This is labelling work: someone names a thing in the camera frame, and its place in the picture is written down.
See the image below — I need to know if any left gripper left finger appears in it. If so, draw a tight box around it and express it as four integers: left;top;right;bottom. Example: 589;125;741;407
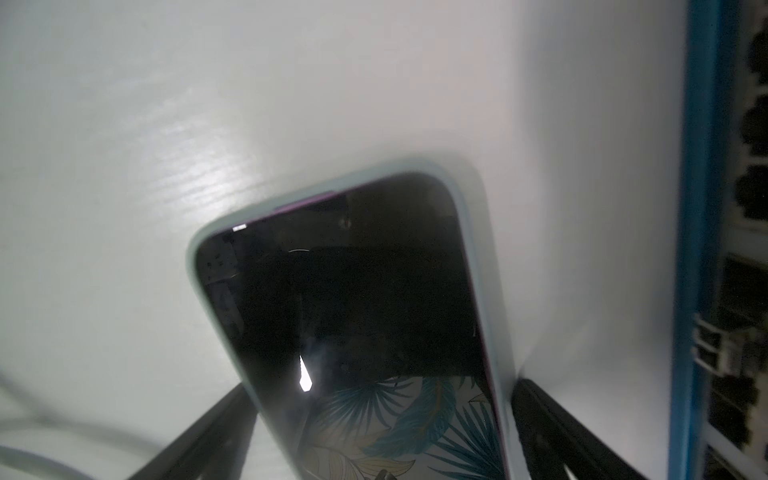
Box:
130;385;258;480

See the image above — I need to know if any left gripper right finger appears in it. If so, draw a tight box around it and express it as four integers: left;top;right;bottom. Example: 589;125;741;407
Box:
511;379;644;480

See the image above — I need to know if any grey network switch box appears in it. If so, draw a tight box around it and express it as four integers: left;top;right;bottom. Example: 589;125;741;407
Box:
668;1;767;479

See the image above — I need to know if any grey looping cable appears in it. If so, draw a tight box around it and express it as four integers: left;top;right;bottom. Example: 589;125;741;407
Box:
0;371;163;480

